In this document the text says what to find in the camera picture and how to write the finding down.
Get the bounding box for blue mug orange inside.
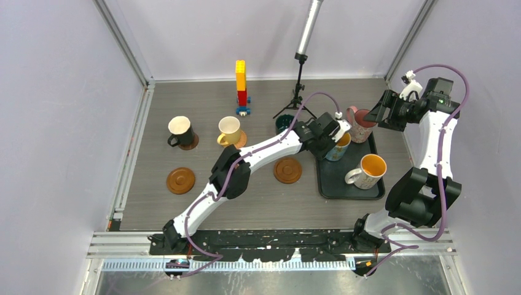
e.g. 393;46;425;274
325;132;351;162

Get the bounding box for pink mug maroon inside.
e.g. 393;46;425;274
347;106;377;143

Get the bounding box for dark green mug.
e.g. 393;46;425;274
275;114;294;135

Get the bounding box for black plastic tray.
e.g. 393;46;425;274
316;134;385;200

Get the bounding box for brown ringed coaster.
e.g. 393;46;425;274
166;167;195;195
273;157;302;184

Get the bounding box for white floral mug orange inside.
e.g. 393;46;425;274
345;154;388;190

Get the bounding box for woven orange coaster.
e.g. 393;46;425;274
217;129;247;149

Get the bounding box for yellow mug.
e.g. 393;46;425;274
217;116;241;146

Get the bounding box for dark walnut coaster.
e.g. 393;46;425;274
178;133;199;151

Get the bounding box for black mug white inside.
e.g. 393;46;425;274
167;116;195;147

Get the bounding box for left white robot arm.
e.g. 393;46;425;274
162;112;351;254

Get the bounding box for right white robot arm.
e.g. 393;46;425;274
350;77;461;253

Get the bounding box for yellow red blue block tower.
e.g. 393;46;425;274
235;60;251;117

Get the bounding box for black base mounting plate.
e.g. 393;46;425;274
148;229;390;262

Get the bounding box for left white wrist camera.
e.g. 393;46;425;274
331;112;351;143

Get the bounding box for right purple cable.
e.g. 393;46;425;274
364;63;471;278

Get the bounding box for purple cable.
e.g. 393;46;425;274
364;63;471;278
184;92;342;278

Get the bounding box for aluminium front rail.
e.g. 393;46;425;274
87;232;457;272

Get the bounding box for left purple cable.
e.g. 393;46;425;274
184;92;342;278

